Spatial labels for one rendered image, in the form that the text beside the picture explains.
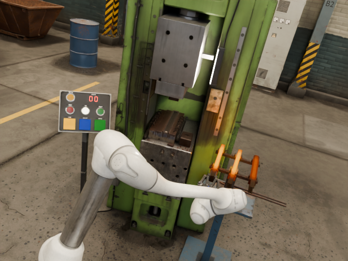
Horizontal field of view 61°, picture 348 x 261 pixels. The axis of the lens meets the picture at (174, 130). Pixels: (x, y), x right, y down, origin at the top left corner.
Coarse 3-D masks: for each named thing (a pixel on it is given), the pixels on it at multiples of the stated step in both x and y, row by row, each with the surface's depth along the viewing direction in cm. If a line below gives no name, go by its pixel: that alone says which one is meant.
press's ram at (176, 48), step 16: (176, 16) 203; (160, 32) 188; (176, 32) 186; (192, 32) 184; (160, 48) 192; (176, 48) 190; (192, 48) 188; (160, 64) 197; (176, 64) 195; (192, 64) 193; (176, 80) 199; (192, 80) 197
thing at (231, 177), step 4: (240, 152) 210; (236, 156) 204; (240, 156) 205; (236, 160) 200; (236, 164) 195; (232, 168) 190; (236, 168) 191; (232, 172) 186; (228, 176) 183; (232, 176) 181; (228, 180) 177; (232, 180) 177; (228, 184) 175
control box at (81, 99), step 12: (60, 96) 200; (84, 96) 205; (96, 96) 207; (108, 96) 209; (60, 108) 200; (96, 108) 207; (108, 108) 209; (60, 120) 200; (108, 120) 209; (72, 132) 205; (84, 132) 204; (96, 132) 206
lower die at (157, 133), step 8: (168, 112) 251; (160, 120) 237; (168, 120) 235; (176, 120) 239; (152, 128) 222; (160, 128) 222; (176, 128) 226; (152, 136) 221; (160, 136) 220; (168, 136) 219
